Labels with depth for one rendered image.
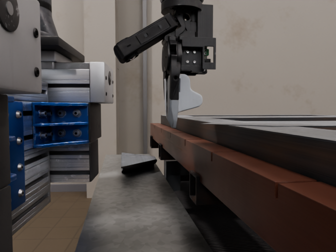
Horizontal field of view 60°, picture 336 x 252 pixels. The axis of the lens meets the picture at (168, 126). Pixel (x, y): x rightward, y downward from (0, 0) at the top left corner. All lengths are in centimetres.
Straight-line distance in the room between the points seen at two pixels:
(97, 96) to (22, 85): 41
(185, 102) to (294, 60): 308
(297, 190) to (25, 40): 26
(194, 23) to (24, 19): 31
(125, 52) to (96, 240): 30
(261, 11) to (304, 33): 53
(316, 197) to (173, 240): 30
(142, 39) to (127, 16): 282
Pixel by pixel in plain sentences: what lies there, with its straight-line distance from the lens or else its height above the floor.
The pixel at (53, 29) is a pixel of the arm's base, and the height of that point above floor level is 108.
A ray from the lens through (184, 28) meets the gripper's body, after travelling 52.
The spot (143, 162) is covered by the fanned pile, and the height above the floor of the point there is 72.
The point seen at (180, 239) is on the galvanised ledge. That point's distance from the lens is 50.
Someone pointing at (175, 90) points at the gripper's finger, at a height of 92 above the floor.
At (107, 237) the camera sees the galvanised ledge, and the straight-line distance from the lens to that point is 52.
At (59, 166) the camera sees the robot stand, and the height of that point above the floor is 76.
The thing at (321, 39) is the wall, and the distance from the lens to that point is 372.
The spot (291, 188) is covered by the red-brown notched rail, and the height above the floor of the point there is 83.
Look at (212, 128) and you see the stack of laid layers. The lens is 57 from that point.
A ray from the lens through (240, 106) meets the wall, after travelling 329.
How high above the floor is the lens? 89
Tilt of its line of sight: 3 degrees down
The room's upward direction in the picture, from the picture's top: straight up
